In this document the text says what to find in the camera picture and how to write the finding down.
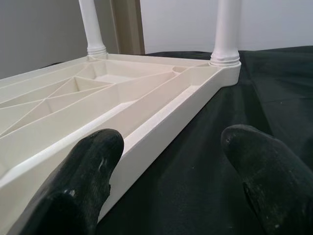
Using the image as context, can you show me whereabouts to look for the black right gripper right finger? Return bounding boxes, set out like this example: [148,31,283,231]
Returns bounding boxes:
[220,124,313,235]

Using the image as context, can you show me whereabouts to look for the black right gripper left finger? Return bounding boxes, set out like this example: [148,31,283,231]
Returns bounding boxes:
[18,128,124,235]

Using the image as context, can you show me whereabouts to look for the white plastic table top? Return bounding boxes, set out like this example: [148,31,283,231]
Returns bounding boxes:
[0,53,242,235]

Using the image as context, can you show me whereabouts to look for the white plastic table leg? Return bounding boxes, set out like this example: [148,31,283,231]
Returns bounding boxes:
[208,0,242,67]
[78,0,108,57]

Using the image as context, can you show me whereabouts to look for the white door frame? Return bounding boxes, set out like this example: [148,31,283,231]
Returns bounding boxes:
[109,0,146,55]

